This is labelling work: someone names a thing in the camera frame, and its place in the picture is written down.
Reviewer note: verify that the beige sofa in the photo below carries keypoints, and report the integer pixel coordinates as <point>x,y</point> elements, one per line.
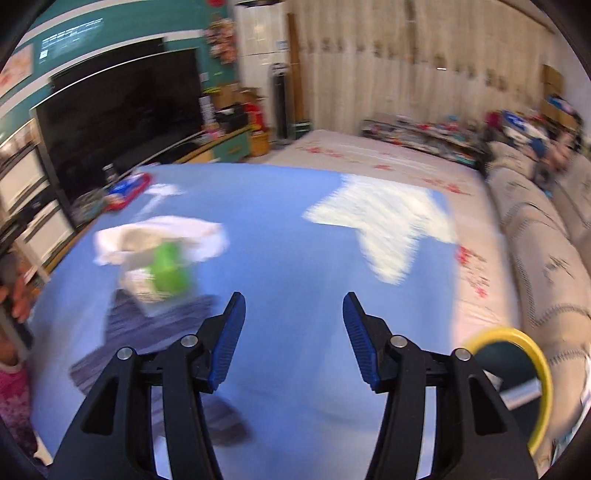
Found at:
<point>545,216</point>

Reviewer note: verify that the water bottle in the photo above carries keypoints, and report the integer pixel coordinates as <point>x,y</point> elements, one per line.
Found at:
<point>110,174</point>

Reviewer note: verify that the white cabinet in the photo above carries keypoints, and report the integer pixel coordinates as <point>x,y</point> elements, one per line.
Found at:
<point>261,30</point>

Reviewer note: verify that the black tower fan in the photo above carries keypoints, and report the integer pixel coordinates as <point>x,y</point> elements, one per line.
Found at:
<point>281,93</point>

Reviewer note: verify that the black television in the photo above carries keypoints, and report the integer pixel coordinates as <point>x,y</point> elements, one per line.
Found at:
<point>120,117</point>

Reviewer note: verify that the floral mattress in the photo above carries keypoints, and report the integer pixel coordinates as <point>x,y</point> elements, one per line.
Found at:
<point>487,296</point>

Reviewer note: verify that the blue tablecloth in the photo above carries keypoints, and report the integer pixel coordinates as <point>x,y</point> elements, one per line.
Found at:
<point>293,375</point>

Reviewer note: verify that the green tissue pack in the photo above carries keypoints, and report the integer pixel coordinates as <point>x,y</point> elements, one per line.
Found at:
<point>158,257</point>

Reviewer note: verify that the yellow rim trash bin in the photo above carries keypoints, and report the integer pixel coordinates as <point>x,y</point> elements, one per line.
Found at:
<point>520,373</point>

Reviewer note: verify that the beige curtains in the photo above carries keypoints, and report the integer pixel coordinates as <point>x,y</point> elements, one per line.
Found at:
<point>424,60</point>

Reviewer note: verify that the pile of plush toys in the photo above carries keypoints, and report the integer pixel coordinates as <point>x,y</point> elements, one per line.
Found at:
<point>548,136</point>

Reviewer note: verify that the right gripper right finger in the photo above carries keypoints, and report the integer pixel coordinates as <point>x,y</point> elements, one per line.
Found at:
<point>476,436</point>

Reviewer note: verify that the low shelf with clutter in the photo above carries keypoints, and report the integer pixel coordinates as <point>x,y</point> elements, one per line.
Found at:
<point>445,140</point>

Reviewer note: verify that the red blue box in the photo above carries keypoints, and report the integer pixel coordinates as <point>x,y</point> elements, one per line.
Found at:
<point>126,190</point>

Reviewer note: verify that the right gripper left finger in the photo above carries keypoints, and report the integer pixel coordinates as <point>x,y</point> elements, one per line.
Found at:
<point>111,434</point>

